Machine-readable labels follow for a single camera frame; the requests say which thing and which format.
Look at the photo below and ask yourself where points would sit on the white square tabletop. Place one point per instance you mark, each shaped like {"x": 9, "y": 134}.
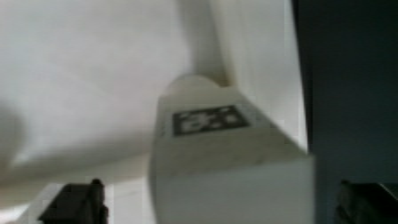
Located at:
{"x": 92, "y": 54}

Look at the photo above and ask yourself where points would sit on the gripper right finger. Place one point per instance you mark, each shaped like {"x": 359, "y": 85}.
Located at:
{"x": 366, "y": 203}

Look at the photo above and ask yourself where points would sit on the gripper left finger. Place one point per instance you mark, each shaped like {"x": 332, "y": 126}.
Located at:
{"x": 67, "y": 204}

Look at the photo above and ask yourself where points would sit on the white leg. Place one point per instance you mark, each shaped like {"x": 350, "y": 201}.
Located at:
{"x": 231, "y": 174}

